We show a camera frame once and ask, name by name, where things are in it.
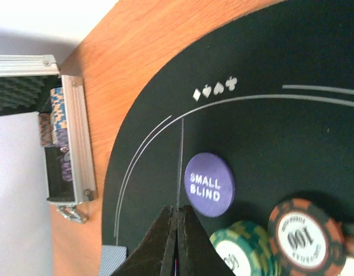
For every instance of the green chips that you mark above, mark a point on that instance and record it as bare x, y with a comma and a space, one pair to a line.
245, 248

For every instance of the aluminium poker chip case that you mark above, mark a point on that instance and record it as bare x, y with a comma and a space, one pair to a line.
34, 83

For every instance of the brown chip top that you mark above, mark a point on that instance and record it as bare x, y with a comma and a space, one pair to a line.
305, 239
348, 231

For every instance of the black round poker mat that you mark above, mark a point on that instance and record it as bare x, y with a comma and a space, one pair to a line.
271, 93

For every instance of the purple chips in case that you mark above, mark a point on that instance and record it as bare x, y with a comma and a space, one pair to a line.
60, 139

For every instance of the purple small blind button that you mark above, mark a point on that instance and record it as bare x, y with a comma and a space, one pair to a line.
209, 184

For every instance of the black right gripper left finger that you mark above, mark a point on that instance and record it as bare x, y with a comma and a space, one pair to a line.
155, 255

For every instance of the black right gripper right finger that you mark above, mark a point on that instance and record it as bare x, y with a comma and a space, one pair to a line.
196, 255

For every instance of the dealt card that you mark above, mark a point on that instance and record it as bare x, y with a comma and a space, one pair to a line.
180, 164
112, 257

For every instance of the brown chips in case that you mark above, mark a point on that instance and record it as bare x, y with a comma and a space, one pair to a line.
45, 129

